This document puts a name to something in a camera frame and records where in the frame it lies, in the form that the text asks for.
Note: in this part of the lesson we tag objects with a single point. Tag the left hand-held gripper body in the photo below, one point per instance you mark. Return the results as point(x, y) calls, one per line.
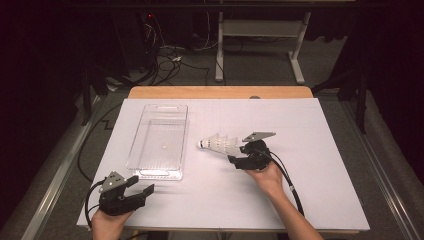
point(115, 200)

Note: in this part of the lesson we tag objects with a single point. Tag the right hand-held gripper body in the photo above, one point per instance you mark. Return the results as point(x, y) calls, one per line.
point(261, 158)

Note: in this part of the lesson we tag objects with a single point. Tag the white feather shuttlecock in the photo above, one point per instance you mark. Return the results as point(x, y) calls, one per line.
point(211, 144)
point(233, 148)

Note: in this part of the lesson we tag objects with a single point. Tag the person's right hand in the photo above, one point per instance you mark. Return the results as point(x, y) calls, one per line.
point(266, 180)

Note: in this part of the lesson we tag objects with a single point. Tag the person's left hand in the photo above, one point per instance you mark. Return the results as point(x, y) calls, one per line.
point(108, 226)

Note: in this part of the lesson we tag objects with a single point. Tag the clear plastic container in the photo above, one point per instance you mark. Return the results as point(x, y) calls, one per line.
point(160, 143)

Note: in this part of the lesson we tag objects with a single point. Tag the black metal stand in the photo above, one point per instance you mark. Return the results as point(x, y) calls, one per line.
point(87, 100)
point(361, 106)

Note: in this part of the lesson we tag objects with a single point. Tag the white metal stand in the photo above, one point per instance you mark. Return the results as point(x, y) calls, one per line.
point(263, 28)

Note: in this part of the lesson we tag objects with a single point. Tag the dark equipment box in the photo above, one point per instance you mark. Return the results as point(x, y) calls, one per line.
point(136, 40)

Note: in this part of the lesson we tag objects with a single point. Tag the aluminium floor rail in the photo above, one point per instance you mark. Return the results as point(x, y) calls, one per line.
point(383, 186)
point(56, 173)

